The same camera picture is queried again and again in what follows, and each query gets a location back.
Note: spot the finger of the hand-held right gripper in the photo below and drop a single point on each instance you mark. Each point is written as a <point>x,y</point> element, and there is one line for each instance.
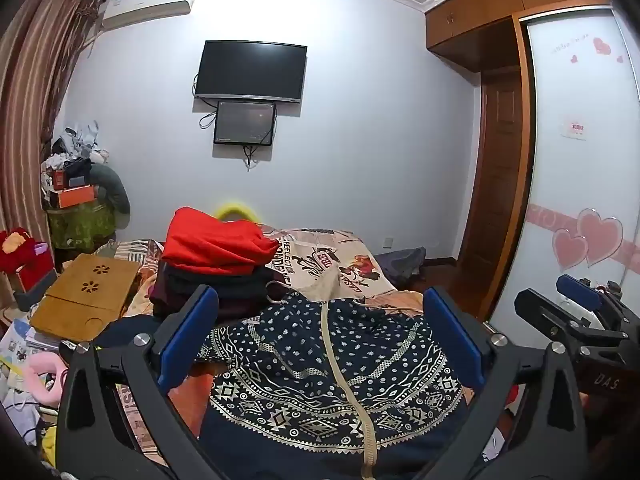
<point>577,291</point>
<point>542,312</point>

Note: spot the white sliding door with hearts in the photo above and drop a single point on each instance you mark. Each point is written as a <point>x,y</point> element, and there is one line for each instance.
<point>580,175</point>

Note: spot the white air conditioner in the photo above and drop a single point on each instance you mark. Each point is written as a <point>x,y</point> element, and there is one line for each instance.
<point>147,5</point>

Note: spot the grey bag on floor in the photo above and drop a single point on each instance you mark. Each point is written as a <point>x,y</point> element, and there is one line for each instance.
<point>400,262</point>

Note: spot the orange box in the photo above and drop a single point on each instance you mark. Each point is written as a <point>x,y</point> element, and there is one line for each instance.
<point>75,196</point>

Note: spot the yellow cloth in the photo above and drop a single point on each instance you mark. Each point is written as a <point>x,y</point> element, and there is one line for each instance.
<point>49,447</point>

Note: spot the red folded garment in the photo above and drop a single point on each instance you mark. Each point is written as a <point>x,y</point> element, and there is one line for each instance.
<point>212,240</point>

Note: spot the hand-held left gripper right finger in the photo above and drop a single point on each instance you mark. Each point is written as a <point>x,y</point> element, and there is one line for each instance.
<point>456,342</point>

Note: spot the printed bed cover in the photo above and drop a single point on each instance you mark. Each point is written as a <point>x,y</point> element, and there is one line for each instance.
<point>360,265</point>

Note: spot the small black monitor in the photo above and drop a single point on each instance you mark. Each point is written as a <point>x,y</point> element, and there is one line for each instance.
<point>245,122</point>

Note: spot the grey green pillow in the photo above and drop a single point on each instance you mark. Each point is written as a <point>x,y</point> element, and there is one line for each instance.
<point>115,187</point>

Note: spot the red white door sticker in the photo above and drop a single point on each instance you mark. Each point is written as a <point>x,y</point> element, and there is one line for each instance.
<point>574,128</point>

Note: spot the striped brown curtain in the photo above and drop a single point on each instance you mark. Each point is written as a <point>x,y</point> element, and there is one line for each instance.
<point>35,85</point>

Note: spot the black wall television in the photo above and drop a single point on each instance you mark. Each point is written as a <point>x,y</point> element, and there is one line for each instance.
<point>250,70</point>

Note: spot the navy patterned garment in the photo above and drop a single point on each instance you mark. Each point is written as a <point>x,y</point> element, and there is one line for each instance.
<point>310,385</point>

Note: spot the wooden wardrobe cabinet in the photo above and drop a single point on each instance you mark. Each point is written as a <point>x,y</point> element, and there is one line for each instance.
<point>480,15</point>

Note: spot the pile of clutter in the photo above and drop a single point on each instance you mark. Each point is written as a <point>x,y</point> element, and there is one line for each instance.
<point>75,152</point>

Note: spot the wooden door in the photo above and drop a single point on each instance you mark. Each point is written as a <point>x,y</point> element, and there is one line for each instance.
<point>497,170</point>

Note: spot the stack of papers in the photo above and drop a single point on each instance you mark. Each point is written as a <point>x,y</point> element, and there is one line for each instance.
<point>22,345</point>

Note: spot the green cloth covered table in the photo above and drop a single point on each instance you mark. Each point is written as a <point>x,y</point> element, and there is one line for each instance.
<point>80,225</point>

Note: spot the red plush toy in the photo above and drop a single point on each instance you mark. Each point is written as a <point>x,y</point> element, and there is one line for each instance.
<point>15,247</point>

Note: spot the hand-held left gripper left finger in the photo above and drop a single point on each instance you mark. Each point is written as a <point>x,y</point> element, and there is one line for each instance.
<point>187,342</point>

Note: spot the stack of dark folded clothes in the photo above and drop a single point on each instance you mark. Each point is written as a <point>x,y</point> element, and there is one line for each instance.
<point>235,290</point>

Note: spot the grey storage bin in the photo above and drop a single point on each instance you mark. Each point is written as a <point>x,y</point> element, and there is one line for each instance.
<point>37,280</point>

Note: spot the wooden lap desk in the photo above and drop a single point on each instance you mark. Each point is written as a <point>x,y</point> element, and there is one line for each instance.
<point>82,295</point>

